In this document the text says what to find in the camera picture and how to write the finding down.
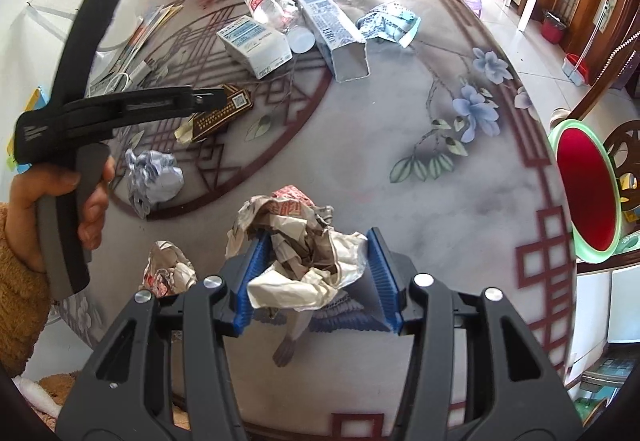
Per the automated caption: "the white brown-print wrapper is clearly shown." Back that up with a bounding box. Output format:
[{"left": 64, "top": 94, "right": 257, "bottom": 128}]
[{"left": 225, "top": 186, "right": 371, "bottom": 312}]

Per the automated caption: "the red bin green rim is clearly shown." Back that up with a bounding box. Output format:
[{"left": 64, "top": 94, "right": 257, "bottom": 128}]
[{"left": 546, "top": 118, "right": 623, "bottom": 264}]

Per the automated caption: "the brown gold patterned box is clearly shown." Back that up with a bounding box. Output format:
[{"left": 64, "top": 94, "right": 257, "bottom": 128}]
[{"left": 175, "top": 83, "right": 253, "bottom": 144}]

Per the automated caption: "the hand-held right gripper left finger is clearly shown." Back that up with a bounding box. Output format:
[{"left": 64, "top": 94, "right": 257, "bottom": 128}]
[{"left": 55, "top": 226, "right": 273, "bottom": 441}]

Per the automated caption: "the person's left forearm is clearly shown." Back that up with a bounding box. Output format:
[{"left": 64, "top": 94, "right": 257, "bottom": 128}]
[{"left": 0, "top": 203, "right": 53, "bottom": 377}]

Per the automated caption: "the blue white wrapper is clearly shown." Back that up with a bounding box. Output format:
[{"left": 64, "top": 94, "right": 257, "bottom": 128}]
[{"left": 355, "top": 1, "right": 422, "bottom": 48}]

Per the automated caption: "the clear plastic bottle red label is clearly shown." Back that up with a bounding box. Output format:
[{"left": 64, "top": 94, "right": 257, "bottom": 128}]
[{"left": 242, "top": 0, "right": 301, "bottom": 34}]

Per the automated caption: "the small red waste basket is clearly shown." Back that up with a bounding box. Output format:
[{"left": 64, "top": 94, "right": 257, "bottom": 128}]
[{"left": 541, "top": 11, "right": 568, "bottom": 44}]

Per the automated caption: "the white round lid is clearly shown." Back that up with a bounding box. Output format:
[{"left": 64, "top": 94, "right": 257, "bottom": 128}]
[{"left": 286, "top": 27, "right": 316, "bottom": 54}]

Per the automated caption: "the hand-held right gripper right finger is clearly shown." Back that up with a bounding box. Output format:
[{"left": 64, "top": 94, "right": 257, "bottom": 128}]
[{"left": 365, "top": 226, "right": 586, "bottom": 441}]

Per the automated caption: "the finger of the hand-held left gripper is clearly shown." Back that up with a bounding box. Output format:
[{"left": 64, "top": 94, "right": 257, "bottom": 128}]
[{"left": 120, "top": 87, "right": 228, "bottom": 120}]

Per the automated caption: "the person's left hand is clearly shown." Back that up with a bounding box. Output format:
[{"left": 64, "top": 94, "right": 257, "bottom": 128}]
[{"left": 4, "top": 153, "right": 117, "bottom": 274}]

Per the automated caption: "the silver red wrapper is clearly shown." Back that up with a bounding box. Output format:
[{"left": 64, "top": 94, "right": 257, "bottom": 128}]
[{"left": 142, "top": 241, "right": 198, "bottom": 297}]

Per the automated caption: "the carved wooden chair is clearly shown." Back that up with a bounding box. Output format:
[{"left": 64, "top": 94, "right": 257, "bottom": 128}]
[{"left": 567, "top": 28, "right": 640, "bottom": 242}]

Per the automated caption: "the long white blue carton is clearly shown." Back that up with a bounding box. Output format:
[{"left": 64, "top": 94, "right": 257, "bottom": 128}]
[{"left": 296, "top": 0, "right": 371, "bottom": 82}]

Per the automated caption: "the blue silver foil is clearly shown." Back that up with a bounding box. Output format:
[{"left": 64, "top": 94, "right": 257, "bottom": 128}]
[{"left": 124, "top": 148, "right": 185, "bottom": 219}]

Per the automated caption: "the red blue dustpan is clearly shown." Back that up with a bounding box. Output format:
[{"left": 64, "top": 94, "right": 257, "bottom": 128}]
[{"left": 562, "top": 53, "right": 591, "bottom": 86}]

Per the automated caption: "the stout white blue carton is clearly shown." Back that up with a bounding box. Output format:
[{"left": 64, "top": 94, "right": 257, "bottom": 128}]
[{"left": 216, "top": 15, "right": 293, "bottom": 79}]

